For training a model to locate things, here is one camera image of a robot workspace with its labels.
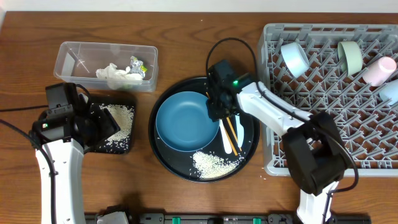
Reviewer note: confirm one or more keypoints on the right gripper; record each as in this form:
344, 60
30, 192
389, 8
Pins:
214, 112

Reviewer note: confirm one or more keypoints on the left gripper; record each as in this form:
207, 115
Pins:
110, 126

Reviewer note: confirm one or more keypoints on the dark blue bowl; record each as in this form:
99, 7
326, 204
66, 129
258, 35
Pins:
182, 122

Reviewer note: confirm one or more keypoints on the white napkin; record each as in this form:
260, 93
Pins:
115, 77

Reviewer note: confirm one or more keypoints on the white plastic spoon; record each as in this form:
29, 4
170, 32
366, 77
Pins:
226, 143

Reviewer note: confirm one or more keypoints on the light blue small bowl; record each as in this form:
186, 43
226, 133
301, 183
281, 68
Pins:
295, 59

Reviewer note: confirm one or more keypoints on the foil snack wrapper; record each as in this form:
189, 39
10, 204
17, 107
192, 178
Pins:
137, 67

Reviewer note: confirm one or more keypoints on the teal green bowl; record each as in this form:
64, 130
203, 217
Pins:
350, 55

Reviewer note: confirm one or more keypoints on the pink cup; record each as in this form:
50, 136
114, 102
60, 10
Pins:
379, 71

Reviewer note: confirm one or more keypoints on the light blue cup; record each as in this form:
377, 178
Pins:
390, 92

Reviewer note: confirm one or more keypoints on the light blue plastic knife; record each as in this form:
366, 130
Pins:
239, 131

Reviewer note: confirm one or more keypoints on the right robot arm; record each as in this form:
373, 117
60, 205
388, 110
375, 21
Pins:
315, 153

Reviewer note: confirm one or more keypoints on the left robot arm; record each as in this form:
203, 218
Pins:
60, 166

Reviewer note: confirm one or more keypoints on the clear plastic waste bin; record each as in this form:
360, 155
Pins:
77, 62

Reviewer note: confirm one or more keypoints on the grey dishwasher rack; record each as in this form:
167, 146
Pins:
366, 122

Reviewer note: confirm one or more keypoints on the wooden chopstick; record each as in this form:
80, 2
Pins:
233, 149
233, 131

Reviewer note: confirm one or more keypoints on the black rectangular tray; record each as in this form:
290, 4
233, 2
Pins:
97, 145

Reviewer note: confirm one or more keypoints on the rice pile on rectangular tray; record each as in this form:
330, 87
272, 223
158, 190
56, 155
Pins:
124, 117

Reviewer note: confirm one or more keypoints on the rice pile on round tray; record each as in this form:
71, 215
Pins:
210, 166

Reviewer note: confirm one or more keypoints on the round black serving tray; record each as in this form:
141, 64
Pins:
181, 163

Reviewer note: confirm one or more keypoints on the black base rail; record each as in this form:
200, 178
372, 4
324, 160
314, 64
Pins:
119, 214

